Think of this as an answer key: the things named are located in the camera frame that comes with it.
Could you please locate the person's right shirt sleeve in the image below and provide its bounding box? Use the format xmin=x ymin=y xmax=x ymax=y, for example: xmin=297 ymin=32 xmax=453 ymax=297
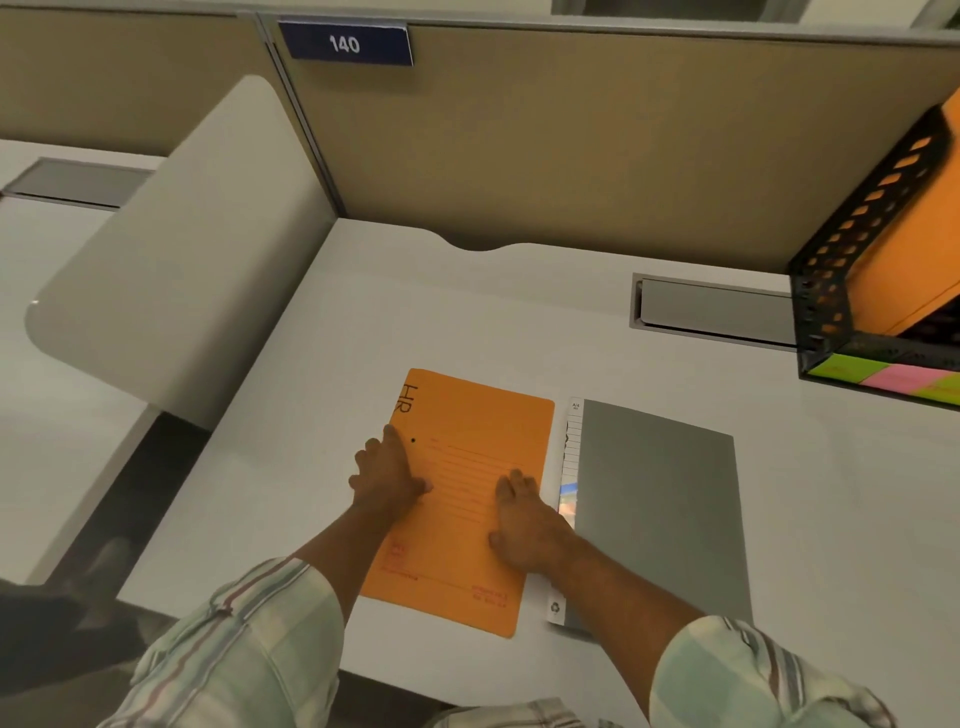
xmin=648 ymin=614 xmax=898 ymax=728

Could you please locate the person's right forearm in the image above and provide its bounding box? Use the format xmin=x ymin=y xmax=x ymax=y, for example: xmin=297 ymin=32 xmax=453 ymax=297
xmin=539 ymin=536 xmax=706 ymax=714

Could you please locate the dark blue number plate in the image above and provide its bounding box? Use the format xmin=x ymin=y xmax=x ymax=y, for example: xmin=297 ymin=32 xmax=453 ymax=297
xmin=277 ymin=20 xmax=415 ymax=67

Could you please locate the orange folder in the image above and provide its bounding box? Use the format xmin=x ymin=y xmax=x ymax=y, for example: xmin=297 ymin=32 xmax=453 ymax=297
xmin=806 ymin=86 xmax=960 ymax=339
xmin=359 ymin=367 xmax=556 ymax=640

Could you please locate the black perforated file rack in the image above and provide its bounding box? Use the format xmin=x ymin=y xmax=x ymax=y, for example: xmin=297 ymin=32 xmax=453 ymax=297
xmin=787 ymin=86 xmax=960 ymax=410

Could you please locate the person's right hand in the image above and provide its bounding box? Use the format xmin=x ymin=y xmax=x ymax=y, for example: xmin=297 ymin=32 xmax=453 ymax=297
xmin=488 ymin=468 xmax=579 ymax=575

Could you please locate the tan desk partition panel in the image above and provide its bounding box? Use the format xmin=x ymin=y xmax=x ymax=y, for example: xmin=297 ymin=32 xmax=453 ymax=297
xmin=0 ymin=7 xmax=294 ymax=159
xmin=254 ymin=11 xmax=960 ymax=275

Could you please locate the pink sticky note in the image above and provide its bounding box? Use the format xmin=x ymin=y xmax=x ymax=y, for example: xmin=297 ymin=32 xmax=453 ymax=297
xmin=858 ymin=363 xmax=950 ymax=396

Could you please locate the grey cable tray cover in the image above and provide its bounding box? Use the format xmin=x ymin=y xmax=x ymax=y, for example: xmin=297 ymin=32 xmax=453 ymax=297
xmin=0 ymin=155 xmax=155 ymax=211
xmin=629 ymin=272 xmax=800 ymax=352

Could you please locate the yellow-green sticky note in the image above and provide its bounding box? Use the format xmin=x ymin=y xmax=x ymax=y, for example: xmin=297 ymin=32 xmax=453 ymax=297
xmin=914 ymin=372 xmax=960 ymax=408
xmin=808 ymin=356 xmax=890 ymax=388

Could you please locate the person's plaid shirt front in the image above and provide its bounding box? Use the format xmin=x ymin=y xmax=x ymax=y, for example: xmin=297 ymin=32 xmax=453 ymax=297
xmin=427 ymin=697 xmax=624 ymax=728

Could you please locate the person's left hand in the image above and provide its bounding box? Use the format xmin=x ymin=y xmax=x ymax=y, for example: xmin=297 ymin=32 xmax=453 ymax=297
xmin=347 ymin=423 xmax=435 ymax=519

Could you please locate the grey folder white spine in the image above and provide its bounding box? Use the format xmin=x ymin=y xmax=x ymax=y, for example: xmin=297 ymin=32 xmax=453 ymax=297
xmin=545 ymin=397 xmax=755 ymax=639

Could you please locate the white curved side panel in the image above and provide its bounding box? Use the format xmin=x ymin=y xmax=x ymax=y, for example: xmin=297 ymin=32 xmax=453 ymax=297
xmin=24 ymin=73 xmax=339 ymax=433

